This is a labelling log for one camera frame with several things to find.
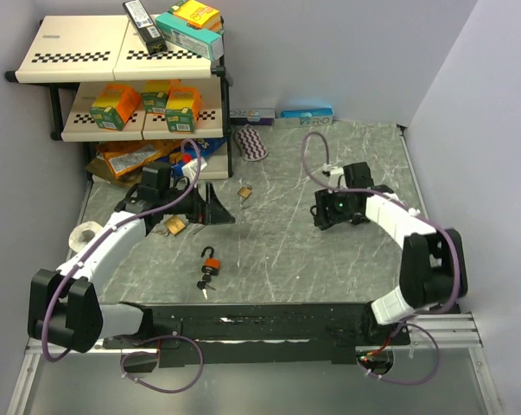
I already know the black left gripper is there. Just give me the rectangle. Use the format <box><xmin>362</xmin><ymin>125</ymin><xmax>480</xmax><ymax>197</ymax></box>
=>
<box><xmin>160</xmin><ymin>182</ymin><xmax>234</xmax><ymax>225</ymax></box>

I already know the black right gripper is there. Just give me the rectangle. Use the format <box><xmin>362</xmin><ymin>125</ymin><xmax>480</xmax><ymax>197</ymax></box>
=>
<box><xmin>314</xmin><ymin>186</ymin><xmax>357</xmax><ymax>227</ymax></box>

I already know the orange black padlock with keys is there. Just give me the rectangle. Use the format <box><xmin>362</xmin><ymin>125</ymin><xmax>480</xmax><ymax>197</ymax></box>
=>
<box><xmin>196</xmin><ymin>246</ymin><xmax>221</xmax><ymax>300</ymax></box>

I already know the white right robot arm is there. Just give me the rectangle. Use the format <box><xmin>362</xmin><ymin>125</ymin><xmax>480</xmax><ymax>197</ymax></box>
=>
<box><xmin>310</xmin><ymin>162</ymin><xmax>467</xmax><ymax>345</ymax></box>

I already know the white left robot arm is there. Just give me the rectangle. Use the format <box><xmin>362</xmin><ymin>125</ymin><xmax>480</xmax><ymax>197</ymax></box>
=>
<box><xmin>28</xmin><ymin>162</ymin><xmax>235</xmax><ymax>353</ymax></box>

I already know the small brass padlock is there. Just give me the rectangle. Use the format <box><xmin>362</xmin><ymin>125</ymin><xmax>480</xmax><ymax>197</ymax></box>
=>
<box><xmin>238</xmin><ymin>185</ymin><xmax>252</xmax><ymax>209</ymax></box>

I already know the large brass padlock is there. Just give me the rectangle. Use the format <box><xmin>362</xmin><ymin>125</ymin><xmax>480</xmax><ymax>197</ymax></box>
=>
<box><xmin>150</xmin><ymin>215</ymin><xmax>202</xmax><ymax>237</ymax></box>

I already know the blue snack bag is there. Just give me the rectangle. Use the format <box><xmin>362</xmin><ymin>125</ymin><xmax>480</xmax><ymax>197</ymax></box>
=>
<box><xmin>157</xmin><ymin>137</ymin><xmax>227</xmax><ymax>177</ymax></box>

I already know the purple striped sponge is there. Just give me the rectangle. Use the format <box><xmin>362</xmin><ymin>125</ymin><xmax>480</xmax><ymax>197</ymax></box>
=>
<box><xmin>234</xmin><ymin>126</ymin><xmax>269</xmax><ymax>162</ymax></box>

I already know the blue white toothpaste box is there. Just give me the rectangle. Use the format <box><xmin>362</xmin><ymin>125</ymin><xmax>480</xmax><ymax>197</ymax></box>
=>
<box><xmin>272</xmin><ymin>108</ymin><xmax>334</xmax><ymax>129</ymax></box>

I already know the purple white toothpaste box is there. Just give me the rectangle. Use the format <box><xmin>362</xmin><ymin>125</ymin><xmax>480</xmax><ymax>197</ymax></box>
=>
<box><xmin>230</xmin><ymin>108</ymin><xmax>276</xmax><ymax>126</ymax></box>

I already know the orange snack bag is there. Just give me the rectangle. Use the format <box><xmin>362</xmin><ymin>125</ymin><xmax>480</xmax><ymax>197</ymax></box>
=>
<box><xmin>97</xmin><ymin>140</ymin><xmax>182</xmax><ymax>178</ymax></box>

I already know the orange green box right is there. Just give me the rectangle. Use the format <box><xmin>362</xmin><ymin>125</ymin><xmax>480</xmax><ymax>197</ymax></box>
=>
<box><xmin>165</xmin><ymin>86</ymin><xmax>201</xmax><ymax>133</ymax></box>

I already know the orange green box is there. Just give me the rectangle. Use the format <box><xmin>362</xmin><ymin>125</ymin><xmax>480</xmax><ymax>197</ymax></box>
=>
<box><xmin>89</xmin><ymin>83</ymin><xmax>141</xmax><ymax>131</ymax></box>
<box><xmin>141</xmin><ymin>80</ymin><xmax>181</xmax><ymax>114</ymax></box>
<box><xmin>165</xmin><ymin>86</ymin><xmax>201</xmax><ymax>133</ymax></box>

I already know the brown flat packet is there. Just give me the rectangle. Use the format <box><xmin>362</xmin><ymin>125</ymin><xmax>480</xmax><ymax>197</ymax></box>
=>
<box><xmin>86</xmin><ymin>157</ymin><xmax>143</xmax><ymax>189</ymax></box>

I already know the orange green box middle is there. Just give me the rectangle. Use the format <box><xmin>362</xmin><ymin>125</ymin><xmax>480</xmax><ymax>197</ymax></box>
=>
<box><xmin>141</xmin><ymin>80</ymin><xmax>181</xmax><ymax>114</ymax></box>

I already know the white tape roll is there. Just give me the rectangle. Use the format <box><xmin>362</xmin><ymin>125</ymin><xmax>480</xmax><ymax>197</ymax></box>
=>
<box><xmin>68</xmin><ymin>221</ymin><xmax>103</xmax><ymax>252</ymax></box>

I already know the orange green box left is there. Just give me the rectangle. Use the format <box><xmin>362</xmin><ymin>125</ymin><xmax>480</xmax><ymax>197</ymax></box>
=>
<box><xmin>89</xmin><ymin>83</ymin><xmax>141</xmax><ymax>131</ymax></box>

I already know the cream black shelf rack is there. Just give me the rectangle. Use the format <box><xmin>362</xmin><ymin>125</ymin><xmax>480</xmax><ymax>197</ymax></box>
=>
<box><xmin>4</xmin><ymin>15</ymin><xmax>235</xmax><ymax>181</ymax></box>

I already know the teal white box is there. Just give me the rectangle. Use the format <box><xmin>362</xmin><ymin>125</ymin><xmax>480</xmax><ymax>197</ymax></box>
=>
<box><xmin>155</xmin><ymin>12</ymin><xmax>225</xmax><ymax>61</ymax></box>

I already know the orange yellow top box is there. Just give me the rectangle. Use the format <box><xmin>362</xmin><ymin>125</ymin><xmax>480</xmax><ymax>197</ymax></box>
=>
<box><xmin>168</xmin><ymin>0</ymin><xmax>223</xmax><ymax>33</ymax></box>

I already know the black long box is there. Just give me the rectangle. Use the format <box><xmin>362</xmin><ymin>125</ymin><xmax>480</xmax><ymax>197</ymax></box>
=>
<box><xmin>123</xmin><ymin>0</ymin><xmax>168</xmax><ymax>55</ymax></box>

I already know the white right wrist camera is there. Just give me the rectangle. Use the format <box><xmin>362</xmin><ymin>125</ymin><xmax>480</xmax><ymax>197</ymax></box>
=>
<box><xmin>322</xmin><ymin>163</ymin><xmax>346</xmax><ymax>188</ymax></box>

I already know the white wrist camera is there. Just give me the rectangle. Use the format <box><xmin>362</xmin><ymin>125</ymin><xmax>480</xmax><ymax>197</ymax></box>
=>
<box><xmin>322</xmin><ymin>163</ymin><xmax>346</xmax><ymax>188</ymax></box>
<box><xmin>173</xmin><ymin>154</ymin><xmax>207</xmax><ymax>182</ymax></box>

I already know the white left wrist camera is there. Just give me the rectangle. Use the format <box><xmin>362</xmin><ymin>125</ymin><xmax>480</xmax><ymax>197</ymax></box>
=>
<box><xmin>173</xmin><ymin>154</ymin><xmax>207</xmax><ymax>182</ymax></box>

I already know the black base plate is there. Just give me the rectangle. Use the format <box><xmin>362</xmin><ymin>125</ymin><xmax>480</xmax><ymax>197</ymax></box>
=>
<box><xmin>103</xmin><ymin>303</ymin><xmax>394</xmax><ymax>367</ymax></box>

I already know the aluminium frame rail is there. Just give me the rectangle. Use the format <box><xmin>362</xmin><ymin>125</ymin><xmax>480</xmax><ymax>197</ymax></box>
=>
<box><xmin>24</xmin><ymin>313</ymin><xmax>484</xmax><ymax>355</ymax></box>

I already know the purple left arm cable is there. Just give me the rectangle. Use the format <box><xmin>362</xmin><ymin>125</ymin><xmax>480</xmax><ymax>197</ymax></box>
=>
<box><xmin>41</xmin><ymin>138</ymin><xmax>205</xmax><ymax>393</ymax></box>

